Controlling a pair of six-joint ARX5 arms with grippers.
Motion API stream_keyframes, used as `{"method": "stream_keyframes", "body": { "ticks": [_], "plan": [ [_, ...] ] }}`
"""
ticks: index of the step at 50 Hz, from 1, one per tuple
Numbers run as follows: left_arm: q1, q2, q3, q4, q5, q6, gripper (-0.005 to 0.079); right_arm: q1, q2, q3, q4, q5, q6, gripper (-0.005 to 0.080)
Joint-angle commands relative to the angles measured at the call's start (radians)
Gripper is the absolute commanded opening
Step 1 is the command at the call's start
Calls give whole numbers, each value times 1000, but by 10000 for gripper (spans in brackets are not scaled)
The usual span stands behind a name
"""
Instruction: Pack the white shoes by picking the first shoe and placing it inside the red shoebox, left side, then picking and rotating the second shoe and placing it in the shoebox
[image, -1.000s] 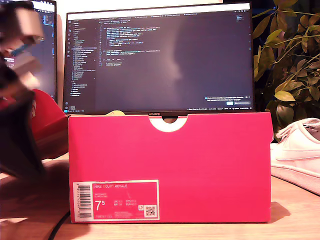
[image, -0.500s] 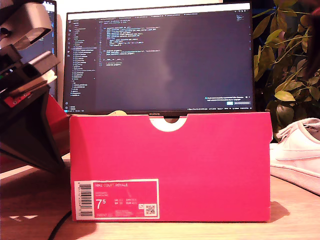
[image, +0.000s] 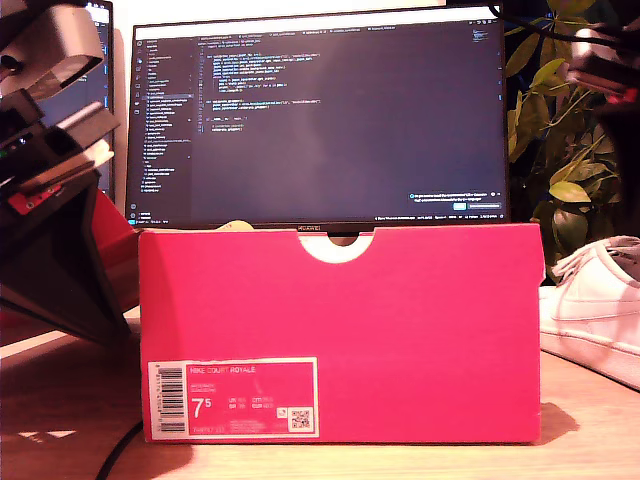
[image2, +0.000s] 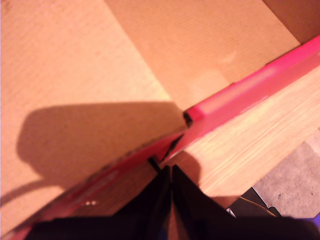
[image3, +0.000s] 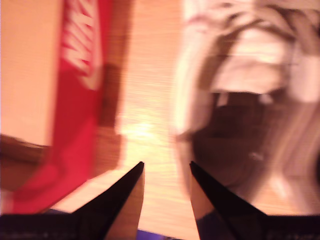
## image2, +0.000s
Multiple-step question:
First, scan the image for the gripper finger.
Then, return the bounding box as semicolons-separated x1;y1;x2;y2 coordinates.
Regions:
117;166;174;240
171;164;238;240

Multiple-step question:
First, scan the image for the red shoebox lid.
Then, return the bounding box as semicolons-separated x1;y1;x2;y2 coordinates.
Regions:
0;0;320;240

